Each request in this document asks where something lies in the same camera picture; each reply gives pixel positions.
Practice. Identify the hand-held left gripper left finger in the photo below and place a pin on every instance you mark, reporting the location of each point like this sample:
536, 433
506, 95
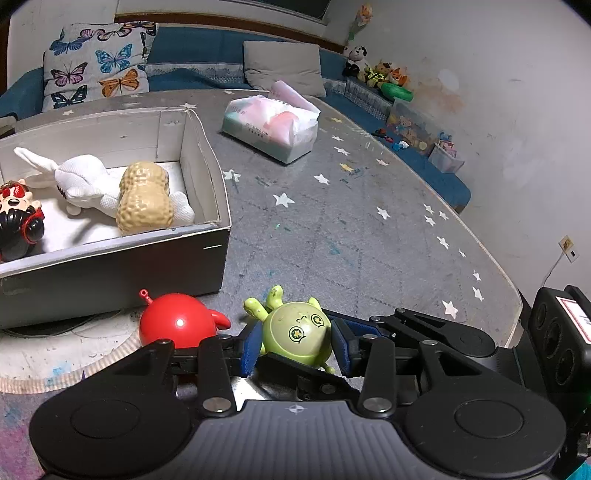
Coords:
249, 353

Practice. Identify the wall socket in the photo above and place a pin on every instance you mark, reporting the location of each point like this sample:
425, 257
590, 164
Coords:
568, 248

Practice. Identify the grey star-printed tablecloth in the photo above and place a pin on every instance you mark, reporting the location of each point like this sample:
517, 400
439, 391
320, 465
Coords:
346, 240

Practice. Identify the grey cardboard box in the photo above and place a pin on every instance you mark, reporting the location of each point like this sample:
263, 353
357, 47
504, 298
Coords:
115, 272

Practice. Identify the black and red doll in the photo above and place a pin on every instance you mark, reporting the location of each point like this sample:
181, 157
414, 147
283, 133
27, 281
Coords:
18, 221

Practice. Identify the clear storage box with toys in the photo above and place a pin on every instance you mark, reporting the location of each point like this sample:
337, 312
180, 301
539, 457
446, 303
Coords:
411, 127

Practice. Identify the orange and yellow plush toys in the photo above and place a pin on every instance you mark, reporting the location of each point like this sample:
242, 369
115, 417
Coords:
385, 74

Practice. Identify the red round octopus toy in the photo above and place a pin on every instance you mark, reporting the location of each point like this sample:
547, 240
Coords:
175, 321

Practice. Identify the green round creature toy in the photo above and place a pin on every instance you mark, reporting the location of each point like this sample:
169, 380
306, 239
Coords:
295, 330

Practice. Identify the plush flower toy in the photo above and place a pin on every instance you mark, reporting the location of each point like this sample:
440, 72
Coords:
364, 18

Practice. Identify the dark window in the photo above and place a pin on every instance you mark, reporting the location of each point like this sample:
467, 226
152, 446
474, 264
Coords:
231, 4

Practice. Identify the pastel tissue pack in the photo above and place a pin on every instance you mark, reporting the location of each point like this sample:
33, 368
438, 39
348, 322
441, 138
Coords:
272, 124

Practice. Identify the blue sofa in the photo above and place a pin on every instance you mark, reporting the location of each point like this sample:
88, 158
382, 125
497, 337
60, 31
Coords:
194, 50

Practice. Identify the grey pillow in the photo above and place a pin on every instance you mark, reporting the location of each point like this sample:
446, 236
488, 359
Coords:
281, 67

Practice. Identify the tan peanut toy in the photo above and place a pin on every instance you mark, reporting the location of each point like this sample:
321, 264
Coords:
143, 198

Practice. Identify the white round mat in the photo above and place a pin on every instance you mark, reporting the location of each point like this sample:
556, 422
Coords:
69, 355

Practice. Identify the small clear box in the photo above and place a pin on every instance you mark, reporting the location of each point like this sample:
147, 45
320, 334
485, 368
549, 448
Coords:
445, 154

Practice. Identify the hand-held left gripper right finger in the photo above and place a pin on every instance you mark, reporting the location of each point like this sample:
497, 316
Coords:
342, 351

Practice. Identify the small toys beside sofa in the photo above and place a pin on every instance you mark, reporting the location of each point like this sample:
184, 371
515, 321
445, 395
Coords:
390, 138

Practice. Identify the butterfly print pillow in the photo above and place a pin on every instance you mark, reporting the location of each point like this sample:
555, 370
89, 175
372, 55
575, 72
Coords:
97, 64

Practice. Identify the panda plush toy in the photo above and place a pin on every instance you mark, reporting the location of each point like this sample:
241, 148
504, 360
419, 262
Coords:
356, 57

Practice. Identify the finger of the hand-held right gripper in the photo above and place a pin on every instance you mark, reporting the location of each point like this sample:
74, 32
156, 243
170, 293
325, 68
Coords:
318, 383
461, 337

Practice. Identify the white plush rabbit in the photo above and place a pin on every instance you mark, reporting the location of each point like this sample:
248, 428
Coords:
83, 182

